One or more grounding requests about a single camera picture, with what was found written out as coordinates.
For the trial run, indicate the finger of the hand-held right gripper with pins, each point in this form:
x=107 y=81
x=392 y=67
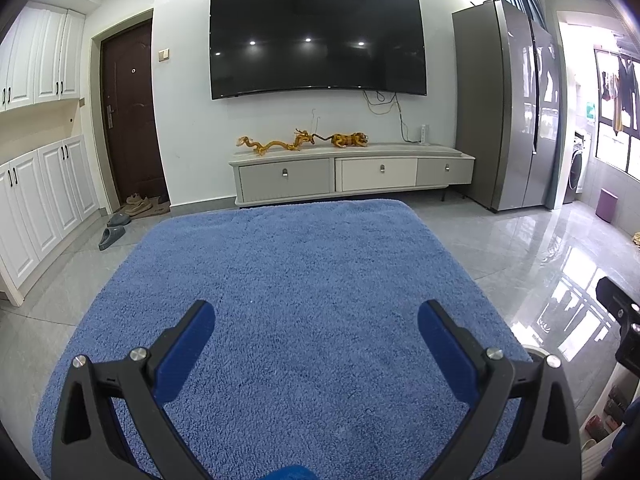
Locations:
x=612 y=295

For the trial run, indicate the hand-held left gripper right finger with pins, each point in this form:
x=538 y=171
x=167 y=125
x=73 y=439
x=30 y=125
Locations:
x=447 y=350

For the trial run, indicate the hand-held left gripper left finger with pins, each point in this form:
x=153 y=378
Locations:
x=185 y=350

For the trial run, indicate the washing machine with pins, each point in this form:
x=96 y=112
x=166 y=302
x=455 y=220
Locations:
x=577 y=170

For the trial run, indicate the blue fluffy blanket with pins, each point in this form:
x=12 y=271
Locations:
x=300 y=285

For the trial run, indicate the grey slipper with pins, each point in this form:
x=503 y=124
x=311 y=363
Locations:
x=111 y=237
x=119 y=219

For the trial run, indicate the brown shoes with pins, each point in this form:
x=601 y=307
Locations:
x=139 y=202

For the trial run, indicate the black framed window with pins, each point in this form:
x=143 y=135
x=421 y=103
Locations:
x=617 y=125

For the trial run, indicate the white floor cabinet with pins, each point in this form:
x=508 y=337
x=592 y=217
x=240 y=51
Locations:
x=45 y=205

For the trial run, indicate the white television cabinet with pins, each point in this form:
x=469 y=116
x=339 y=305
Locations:
x=350 y=172

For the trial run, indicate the hanging clothes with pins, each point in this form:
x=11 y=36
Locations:
x=620 y=90

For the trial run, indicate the grey refrigerator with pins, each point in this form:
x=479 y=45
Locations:
x=500 y=110

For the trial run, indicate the white power strip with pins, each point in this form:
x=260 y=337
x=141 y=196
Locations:
x=425 y=134

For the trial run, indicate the golden dragon figurine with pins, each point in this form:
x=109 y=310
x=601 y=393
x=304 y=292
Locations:
x=275 y=144

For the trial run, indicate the dark brown door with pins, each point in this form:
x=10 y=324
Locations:
x=132 y=125

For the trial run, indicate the golden tiger figurine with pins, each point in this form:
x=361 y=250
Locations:
x=350 y=140

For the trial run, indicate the blue curtain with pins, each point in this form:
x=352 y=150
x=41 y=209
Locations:
x=525 y=2

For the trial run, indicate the wall light switch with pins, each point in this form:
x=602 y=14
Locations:
x=163 y=55

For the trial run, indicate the white wall cabinet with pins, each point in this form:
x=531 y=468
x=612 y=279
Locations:
x=40 y=55

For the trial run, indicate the black wall television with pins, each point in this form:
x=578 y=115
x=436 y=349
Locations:
x=320 y=40

